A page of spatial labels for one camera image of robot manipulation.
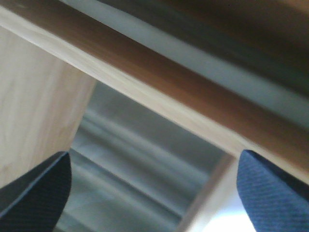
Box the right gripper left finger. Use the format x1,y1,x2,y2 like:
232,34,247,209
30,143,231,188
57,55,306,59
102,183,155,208
0,152,72,232

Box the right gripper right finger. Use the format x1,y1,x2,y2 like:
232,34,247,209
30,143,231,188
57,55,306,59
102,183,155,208
237,150,309,232

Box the grey window curtain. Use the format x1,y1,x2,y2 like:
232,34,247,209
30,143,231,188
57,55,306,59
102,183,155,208
56,84,235,232

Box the wooden shelf unit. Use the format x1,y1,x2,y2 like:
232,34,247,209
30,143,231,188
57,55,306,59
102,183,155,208
0,0,309,232

